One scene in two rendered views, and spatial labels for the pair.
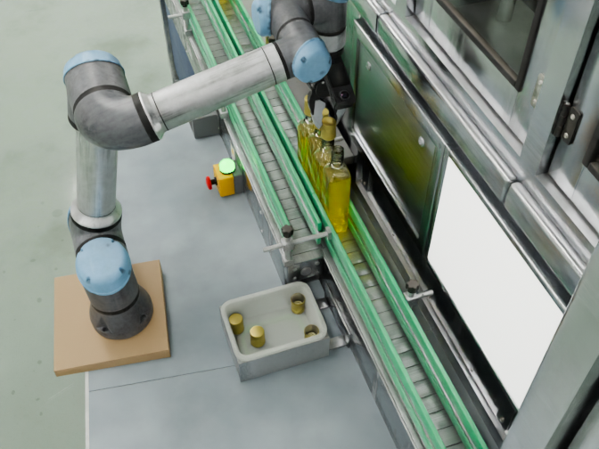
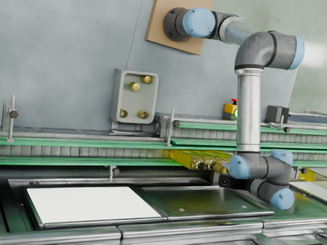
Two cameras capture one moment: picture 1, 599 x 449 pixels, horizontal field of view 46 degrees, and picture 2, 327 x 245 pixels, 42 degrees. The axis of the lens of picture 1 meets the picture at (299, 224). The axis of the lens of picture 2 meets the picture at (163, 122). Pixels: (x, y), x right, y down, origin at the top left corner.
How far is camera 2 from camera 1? 0.37 m
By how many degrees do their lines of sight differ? 14
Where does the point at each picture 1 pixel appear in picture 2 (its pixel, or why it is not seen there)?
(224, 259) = (187, 89)
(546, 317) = (50, 217)
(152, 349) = (151, 32)
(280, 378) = (108, 88)
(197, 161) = not seen: hidden behind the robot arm
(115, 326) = (170, 17)
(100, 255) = (204, 22)
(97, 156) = not seen: hidden behind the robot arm
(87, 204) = (233, 26)
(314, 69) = (233, 166)
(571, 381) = not seen: outside the picture
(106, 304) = (180, 16)
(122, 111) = (254, 56)
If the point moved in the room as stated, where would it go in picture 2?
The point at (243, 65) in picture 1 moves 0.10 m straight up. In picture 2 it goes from (251, 130) to (272, 137)
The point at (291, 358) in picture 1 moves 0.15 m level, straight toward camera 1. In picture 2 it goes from (115, 98) to (83, 84)
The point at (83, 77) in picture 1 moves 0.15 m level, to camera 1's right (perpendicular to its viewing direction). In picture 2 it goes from (286, 44) to (267, 86)
